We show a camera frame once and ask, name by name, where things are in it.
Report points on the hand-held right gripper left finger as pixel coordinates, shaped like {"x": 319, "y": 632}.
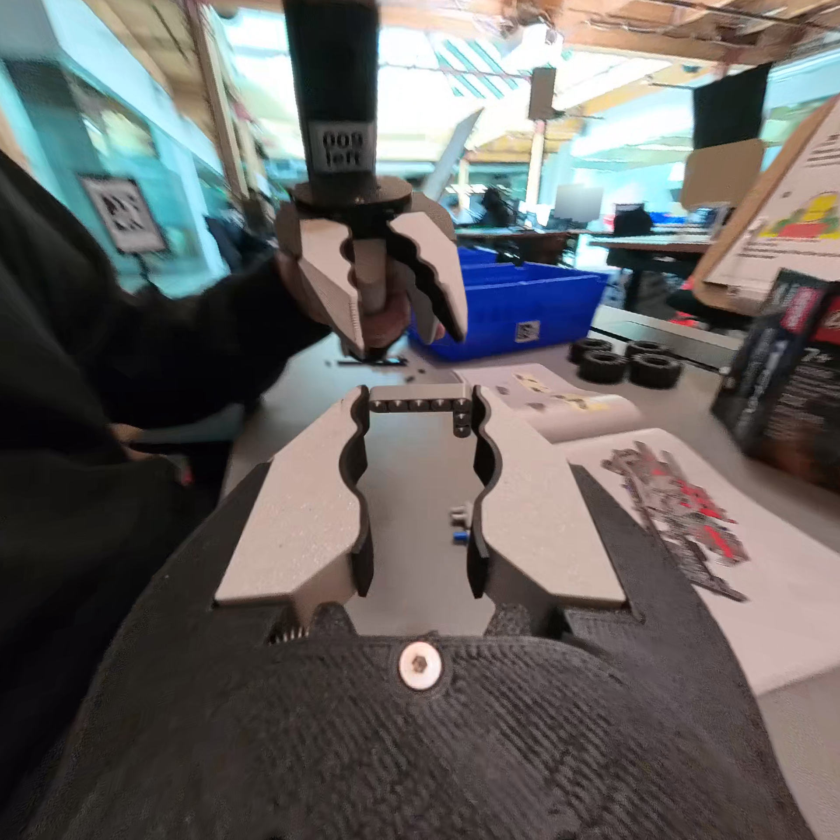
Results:
{"x": 295, "y": 512}

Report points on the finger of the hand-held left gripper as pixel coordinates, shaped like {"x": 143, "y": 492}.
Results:
{"x": 436, "y": 269}
{"x": 325, "y": 269}

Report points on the tilted white board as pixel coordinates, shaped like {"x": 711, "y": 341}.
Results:
{"x": 459, "y": 148}

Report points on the person's left forearm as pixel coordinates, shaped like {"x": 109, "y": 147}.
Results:
{"x": 229, "y": 334}

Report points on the person's left hand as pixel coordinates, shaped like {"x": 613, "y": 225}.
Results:
{"x": 387, "y": 326}

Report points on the open instruction booklet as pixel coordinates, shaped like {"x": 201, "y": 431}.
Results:
{"x": 781, "y": 525}

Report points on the marker sign on stand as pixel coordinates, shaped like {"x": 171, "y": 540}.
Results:
{"x": 123, "y": 213}

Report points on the blue plastic bin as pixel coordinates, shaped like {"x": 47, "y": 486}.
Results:
{"x": 525, "y": 295}

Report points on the black toy set box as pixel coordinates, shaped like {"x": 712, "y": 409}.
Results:
{"x": 781, "y": 394}

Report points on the person's black clothing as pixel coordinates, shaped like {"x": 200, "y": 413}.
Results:
{"x": 59, "y": 459}

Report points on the black toy tire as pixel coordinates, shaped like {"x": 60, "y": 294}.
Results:
{"x": 590, "y": 349}
{"x": 656, "y": 371}
{"x": 602, "y": 369}
{"x": 649, "y": 348}

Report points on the grey desk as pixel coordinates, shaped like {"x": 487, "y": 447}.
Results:
{"x": 420, "y": 472}

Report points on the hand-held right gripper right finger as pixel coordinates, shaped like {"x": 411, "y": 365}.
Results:
{"x": 544, "y": 518}

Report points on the grey L-shaped toy beam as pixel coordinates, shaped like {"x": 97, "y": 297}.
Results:
{"x": 420, "y": 397}

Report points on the cardboard instruction board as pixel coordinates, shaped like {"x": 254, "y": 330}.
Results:
{"x": 774, "y": 243}

